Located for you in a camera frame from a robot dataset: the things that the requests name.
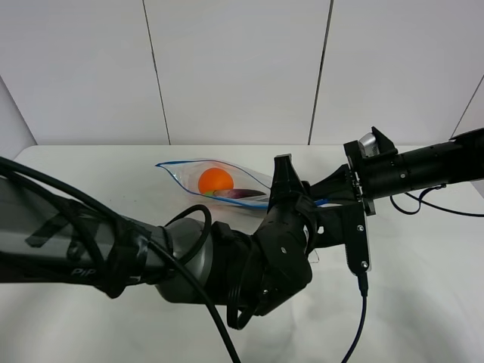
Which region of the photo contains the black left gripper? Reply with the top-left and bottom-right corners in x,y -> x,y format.
227,154 -> 354,318

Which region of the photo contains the clear zip bag blue seal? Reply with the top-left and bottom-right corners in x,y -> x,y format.
154,160 -> 330,211

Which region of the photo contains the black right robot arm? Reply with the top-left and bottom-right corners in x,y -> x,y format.
309,127 -> 483,216

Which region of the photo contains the orange fruit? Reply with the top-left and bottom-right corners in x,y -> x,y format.
198,167 -> 234,194

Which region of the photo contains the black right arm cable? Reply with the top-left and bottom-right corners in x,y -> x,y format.
391,184 -> 484,219

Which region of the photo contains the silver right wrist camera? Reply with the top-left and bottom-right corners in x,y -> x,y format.
358,132 -> 380,158

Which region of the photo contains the purple eggplant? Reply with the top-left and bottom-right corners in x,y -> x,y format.
205,188 -> 266,199

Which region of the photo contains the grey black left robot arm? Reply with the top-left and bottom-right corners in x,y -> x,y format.
1,155 -> 369,330

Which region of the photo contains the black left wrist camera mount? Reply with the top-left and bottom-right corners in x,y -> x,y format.
342,203 -> 371,276

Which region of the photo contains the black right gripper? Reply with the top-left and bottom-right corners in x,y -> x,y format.
309,126 -> 399,216

